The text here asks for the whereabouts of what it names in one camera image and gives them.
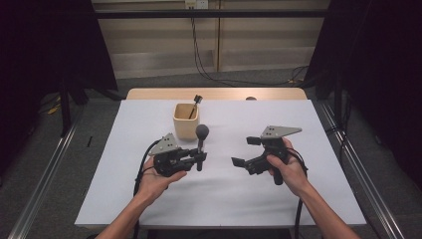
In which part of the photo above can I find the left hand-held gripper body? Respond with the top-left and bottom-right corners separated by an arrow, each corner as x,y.
147,132 -> 195,178

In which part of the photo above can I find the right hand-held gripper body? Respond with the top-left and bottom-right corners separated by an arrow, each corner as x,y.
244,124 -> 303,186

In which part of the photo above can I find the cream square cup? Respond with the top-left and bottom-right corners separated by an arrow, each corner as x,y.
172,103 -> 201,141

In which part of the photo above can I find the black powder makeup brush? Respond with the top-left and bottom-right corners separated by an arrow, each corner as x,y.
195,123 -> 210,172

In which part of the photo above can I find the black eyebrow comb brush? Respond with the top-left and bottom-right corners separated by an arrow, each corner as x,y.
188,94 -> 204,120

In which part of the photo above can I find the person's left hand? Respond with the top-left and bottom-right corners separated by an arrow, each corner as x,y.
137,157 -> 188,204

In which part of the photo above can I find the person's right hand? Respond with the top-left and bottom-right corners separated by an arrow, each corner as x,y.
266,138 -> 312,197

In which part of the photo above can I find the white table sheet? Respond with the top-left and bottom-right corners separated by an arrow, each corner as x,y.
74,99 -> 367,229

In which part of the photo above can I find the black curtain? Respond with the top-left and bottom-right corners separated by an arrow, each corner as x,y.
303,0 -> 422,188
0,0 -> 119,177

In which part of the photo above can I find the black horizontal bar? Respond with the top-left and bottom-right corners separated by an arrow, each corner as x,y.
94,9 -> 329,19

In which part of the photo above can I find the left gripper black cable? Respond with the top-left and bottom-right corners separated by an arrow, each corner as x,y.
132,138 -> 162,239

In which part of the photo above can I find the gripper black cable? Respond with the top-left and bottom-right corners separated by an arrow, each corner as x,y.
132,138 -> 162,239
286,147 -> 310,239

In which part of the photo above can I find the black power cable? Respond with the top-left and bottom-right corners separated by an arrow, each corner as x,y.
190,8 -> 302,87
190,8 -> 233,85

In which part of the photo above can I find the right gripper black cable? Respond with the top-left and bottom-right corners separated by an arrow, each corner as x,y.
286,147 -> 310,239

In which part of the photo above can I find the metal floor rail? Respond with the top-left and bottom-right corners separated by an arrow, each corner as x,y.
316,99 -> 406,239
7,106 -> 88,239

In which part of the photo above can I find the white wall socket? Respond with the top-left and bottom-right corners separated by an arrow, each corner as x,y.
184,0 -> 209,10

